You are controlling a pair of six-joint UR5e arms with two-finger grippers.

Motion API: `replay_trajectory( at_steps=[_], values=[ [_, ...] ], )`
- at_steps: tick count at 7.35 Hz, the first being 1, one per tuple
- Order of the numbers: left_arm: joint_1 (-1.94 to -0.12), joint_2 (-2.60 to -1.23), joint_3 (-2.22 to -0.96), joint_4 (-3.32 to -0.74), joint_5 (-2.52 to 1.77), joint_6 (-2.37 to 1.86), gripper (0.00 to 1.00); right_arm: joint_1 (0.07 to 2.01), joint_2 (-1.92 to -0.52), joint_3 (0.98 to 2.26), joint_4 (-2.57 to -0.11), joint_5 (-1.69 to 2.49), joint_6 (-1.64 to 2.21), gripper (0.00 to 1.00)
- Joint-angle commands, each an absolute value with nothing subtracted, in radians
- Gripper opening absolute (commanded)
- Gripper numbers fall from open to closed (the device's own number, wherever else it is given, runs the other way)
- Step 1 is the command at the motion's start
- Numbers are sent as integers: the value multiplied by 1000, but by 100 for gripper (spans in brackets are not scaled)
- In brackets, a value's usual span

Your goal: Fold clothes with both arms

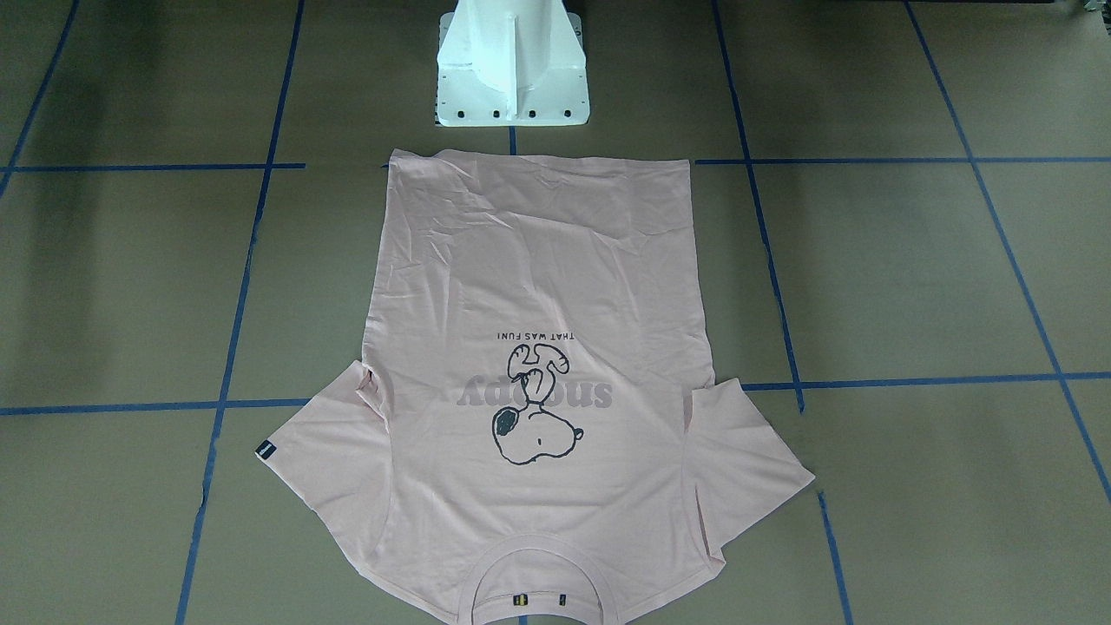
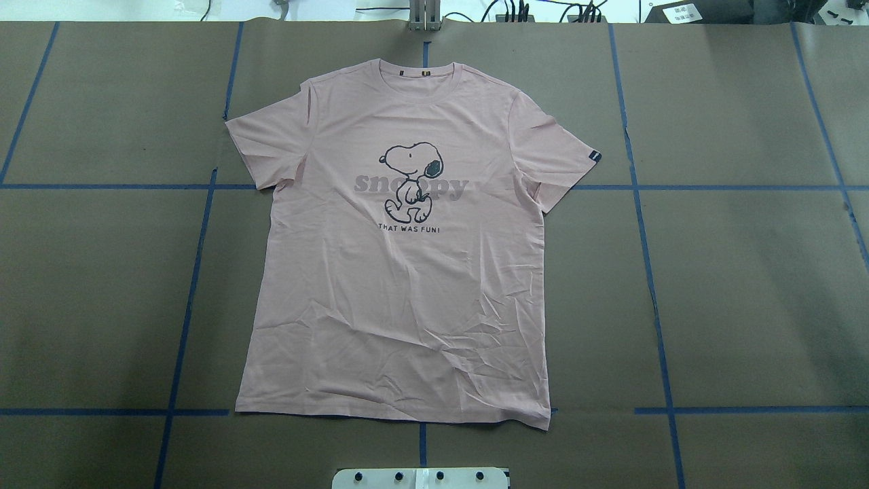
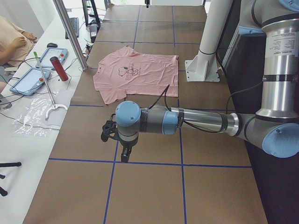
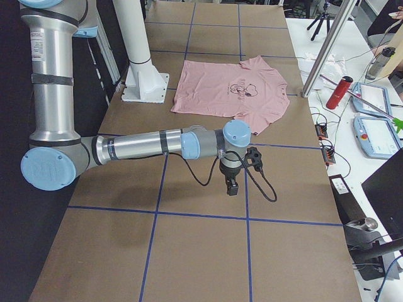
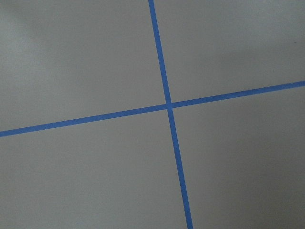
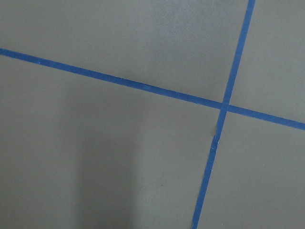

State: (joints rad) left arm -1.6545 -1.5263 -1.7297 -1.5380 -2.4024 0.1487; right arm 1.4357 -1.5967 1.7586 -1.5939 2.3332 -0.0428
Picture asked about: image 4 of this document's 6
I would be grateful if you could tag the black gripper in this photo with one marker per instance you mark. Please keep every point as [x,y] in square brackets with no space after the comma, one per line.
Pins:
[228,172]

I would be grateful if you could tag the pink Snoopy t-shirt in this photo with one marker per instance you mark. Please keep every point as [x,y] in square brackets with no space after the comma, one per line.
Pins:
[251,91]

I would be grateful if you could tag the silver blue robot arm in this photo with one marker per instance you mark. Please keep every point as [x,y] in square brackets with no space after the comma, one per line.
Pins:
[57,153]

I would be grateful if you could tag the lower orange power connector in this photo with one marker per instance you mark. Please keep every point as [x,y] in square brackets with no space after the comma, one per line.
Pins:
[328,154]

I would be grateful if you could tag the orange power connector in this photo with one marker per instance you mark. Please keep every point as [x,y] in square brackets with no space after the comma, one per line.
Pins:
[321,130]
[328,154]

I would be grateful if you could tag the upper orange power connector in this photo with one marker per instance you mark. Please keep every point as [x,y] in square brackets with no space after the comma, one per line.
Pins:
[321,130]

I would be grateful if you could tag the black box with label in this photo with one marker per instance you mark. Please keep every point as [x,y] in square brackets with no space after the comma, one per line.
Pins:
[347,205]

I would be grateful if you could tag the black monitor stand clamp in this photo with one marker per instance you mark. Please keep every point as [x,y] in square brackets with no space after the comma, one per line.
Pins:
[372,255]

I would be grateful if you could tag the black monitor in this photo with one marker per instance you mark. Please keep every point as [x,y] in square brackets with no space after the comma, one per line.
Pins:
[383,190]

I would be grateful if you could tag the lower blue teach pendant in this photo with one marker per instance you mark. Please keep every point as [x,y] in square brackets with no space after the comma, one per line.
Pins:
[376,137]

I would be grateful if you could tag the blue teach pendant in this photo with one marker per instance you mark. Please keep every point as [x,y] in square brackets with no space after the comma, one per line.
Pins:
[376,137]
[375,95]

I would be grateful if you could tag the red cylindrical bottle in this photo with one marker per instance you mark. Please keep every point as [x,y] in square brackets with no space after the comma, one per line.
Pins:
[339,92]

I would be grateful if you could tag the upper blue teach pendant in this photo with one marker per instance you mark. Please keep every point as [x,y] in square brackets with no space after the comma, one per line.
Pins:
[375,95]

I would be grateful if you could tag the grey water bottle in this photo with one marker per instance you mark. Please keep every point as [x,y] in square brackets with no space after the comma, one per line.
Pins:
[380,61]

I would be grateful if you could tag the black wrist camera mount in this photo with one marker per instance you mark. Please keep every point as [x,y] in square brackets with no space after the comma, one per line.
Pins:
[253,158]

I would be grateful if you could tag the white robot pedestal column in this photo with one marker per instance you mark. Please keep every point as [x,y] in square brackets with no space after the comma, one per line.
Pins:
[144,83]

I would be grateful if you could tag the black camera tripod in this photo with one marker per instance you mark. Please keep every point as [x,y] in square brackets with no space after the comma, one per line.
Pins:
[319,20]

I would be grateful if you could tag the aluminium frame post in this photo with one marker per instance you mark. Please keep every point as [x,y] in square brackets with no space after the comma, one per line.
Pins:
[336,28]

